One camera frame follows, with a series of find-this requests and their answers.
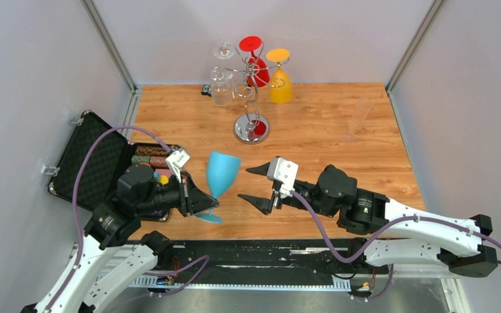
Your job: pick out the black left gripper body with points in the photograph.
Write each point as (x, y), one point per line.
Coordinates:
(177, 195)

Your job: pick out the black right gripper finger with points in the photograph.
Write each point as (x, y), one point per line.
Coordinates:
(264, 205)
(268, 169)

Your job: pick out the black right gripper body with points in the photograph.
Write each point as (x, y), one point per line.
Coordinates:
(293, 201)

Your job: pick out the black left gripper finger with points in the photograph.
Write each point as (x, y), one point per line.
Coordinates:
(198, 205)
(196, 193)

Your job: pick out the blue wine glass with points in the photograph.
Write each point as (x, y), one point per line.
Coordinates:
(221, 173)

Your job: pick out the clear champagne flute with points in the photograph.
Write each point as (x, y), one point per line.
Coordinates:
(360, 112)

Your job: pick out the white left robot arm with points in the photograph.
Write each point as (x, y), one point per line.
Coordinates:
(111, 224)

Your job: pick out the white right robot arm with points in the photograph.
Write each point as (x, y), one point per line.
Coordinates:
(387, 231)

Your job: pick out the chrome wine glass rack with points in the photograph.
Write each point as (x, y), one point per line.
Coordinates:
(252, 127)

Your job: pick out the yellow wine glass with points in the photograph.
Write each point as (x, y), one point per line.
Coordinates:
(281, 86)

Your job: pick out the red wine glass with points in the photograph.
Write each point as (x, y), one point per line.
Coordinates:
(260, 74)

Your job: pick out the clear hanging wine glass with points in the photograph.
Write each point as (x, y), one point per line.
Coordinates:
(221, 78)

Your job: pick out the black poker chip case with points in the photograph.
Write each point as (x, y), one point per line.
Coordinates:
(91, 176)

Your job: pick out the small black clip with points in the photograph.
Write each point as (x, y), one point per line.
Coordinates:
(206, 90)

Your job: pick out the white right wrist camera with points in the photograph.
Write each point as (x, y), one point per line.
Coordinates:
(283, 173)

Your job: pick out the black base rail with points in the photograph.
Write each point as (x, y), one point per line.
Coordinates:
(289, 262)

